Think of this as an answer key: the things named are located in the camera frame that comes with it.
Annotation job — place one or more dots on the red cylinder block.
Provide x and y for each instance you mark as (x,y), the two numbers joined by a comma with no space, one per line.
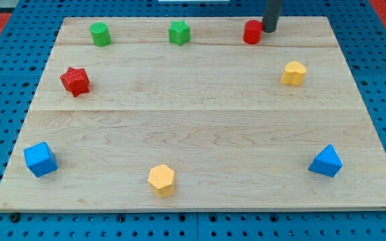
(252,31)

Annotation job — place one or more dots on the green star block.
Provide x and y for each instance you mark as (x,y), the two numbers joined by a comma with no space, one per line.
(179,32)

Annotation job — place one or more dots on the red star block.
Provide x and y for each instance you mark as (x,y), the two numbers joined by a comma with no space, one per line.
(75,80)

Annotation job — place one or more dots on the light wooden board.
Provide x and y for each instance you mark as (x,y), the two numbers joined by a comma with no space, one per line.
(213,110)

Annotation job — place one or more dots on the yellow hexagon block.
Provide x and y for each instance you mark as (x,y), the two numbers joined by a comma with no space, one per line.
(162,180)

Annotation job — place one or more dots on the yellow heart block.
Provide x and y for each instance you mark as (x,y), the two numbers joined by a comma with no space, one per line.
(293,74)

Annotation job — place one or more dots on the green cylinder block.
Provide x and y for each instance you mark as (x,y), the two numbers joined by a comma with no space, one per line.
(100,34)

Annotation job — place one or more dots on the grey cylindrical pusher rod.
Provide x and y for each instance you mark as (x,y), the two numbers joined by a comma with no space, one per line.
(271,15)

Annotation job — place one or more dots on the blue triangle block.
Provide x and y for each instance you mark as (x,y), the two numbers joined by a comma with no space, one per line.
(327,162)

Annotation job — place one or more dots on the blue cube block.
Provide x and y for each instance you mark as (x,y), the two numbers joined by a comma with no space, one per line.
(40,159)

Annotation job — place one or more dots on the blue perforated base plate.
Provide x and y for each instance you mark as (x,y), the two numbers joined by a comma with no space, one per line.
(26,43)

